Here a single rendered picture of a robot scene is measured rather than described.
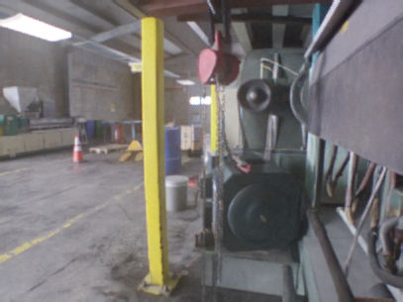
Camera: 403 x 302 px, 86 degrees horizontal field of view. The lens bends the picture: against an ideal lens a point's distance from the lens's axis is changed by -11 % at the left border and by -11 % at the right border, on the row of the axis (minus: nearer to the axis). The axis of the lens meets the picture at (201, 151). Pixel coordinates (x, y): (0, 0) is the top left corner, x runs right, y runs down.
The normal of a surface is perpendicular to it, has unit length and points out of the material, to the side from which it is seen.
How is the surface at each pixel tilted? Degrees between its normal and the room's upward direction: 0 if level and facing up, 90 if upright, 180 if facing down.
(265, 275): 90
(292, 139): 90
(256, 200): 87
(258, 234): 95
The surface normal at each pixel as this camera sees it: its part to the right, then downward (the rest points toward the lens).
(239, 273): -0.27, 0.14
